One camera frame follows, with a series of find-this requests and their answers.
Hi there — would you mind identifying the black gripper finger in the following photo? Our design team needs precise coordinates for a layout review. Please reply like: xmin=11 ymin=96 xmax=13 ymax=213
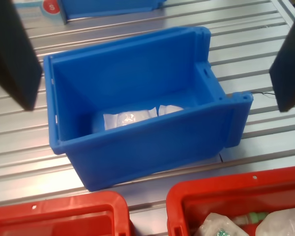
xmin=268 ymin=4 xmax=295 ymax=114
xmin=0 ymin=0 xmax=43 ymax=112

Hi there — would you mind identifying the light blue glove box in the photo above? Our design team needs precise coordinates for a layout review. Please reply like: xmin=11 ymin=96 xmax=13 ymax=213
xmin=13 ymin=0 xmax=68 ymax=25

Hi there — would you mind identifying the red crate with bandages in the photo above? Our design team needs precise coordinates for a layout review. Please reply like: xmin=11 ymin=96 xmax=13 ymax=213
xmin=0 ymin=191 xmax=131 ymax=236

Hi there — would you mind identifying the blue bin with medical packs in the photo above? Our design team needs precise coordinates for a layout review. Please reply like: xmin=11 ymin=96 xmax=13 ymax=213
xmin=60 ymin=0 xmax=168 ymax=19

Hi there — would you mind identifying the red crate with syringe packs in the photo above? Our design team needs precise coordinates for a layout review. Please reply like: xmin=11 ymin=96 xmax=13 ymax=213
xmin=166 ymin=165 xmax=295 ymax=236

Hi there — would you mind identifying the clear wrapped white bandage roll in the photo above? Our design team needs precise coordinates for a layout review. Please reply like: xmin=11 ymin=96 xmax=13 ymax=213
xmin=92 ymin=107 xmax=158 ymax=135

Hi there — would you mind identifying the blue storage bin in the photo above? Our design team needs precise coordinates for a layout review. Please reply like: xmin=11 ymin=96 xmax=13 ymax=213
xmin=43 ymin=26 xmax=254 ymax=192

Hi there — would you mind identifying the packed green syringe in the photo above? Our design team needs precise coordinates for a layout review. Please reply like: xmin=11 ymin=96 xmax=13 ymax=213
xmin=195 ymin=212 xmax=246 ymax=236

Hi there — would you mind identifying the thin black wire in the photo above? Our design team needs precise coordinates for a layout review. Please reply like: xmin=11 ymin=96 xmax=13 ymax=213
xmin=250 ymin=90 xmax=277 ymax=98

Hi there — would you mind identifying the domed blister pack green ring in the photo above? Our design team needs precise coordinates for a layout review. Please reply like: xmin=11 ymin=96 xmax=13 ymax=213
xmin=255 ymin=210 xmax=295 ymax=236

